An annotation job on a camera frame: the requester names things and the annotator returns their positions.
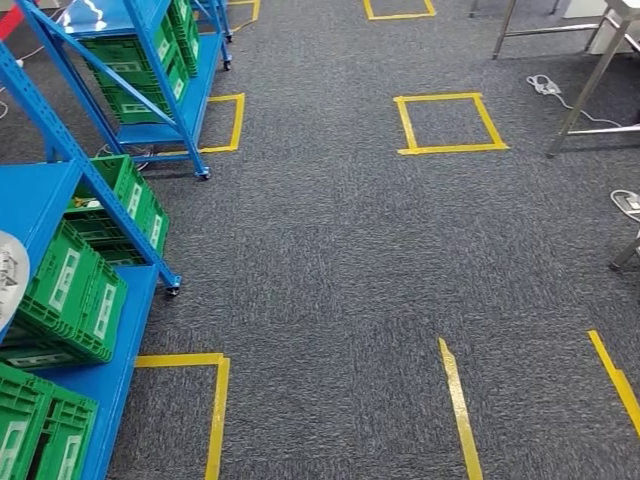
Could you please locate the white floor adapter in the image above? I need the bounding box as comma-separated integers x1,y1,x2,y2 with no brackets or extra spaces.
610,189,640,225

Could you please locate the silver wheel hubcap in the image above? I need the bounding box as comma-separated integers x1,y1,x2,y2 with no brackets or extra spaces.
0,230,31,333

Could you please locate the yellow floor tape strip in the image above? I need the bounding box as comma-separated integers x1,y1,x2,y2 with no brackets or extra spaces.
204,357,232,480
438,329,640,480
134,352,225,370

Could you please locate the white cable bundle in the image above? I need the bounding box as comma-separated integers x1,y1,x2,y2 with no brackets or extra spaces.
526,74,623,128

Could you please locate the yellow floor tape square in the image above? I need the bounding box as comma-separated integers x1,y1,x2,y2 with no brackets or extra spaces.
393,91,510,158
363,0,437,22

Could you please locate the steel table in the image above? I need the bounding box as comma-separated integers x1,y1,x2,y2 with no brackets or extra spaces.
492,0,640,158

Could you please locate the yellow floor tape marking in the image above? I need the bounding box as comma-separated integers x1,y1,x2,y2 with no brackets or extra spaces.
227,0,261,33
157,92,247,157

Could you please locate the blue metal shelf rack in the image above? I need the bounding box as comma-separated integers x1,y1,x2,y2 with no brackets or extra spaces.
14,0,233,181
0,39,182,480

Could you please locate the red floor tape line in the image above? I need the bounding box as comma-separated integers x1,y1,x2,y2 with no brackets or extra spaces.
0,5,25,41

